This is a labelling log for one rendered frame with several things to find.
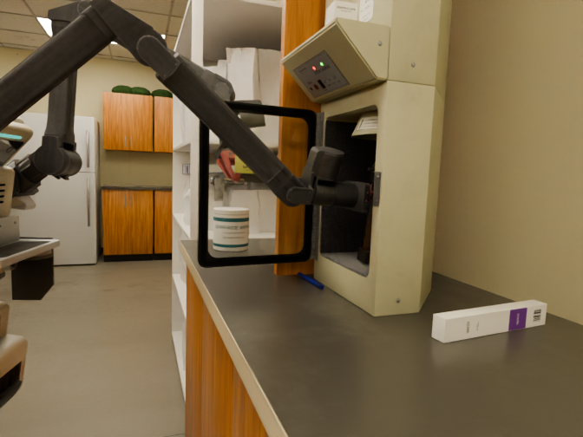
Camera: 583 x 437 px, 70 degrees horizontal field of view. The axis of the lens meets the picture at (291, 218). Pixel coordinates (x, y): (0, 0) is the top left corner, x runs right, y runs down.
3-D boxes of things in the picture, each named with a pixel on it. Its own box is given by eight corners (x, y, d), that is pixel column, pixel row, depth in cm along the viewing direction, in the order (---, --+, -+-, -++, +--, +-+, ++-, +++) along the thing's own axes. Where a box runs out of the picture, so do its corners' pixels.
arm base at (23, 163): (15, 169, 116) (-13, 169, 104) (39, 152, 116) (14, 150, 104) (35, 194, 117) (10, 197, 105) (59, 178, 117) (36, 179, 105)
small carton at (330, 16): (346, 42, 90) (348, 12, 89) (356, 34, 85) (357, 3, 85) (324, 38, 89) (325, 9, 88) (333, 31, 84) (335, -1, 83)
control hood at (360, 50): (320, 103, 111) (322, 64, 110) (388, 80, 80) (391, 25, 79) (278, 100, 107) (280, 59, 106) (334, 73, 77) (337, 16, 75)
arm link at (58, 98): (62, 10, 114) (42, -8, 104) (114, 16, 114) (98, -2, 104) (52, 175, 116) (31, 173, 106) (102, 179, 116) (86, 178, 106)
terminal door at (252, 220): (311, 261, 113) (317, 110, 109) (197, 268, 101) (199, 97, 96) (309, 260, 114) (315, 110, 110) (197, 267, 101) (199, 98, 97)
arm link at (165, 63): (129, 48, 76) (127, 51, 66) (151, 25, 75) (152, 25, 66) (281, 197, 97) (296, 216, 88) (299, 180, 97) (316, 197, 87)
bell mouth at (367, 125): (399, 141, 109) (401, 120, 109) (446, 137, 93) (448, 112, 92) (338, 138, 103) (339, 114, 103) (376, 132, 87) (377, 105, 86)
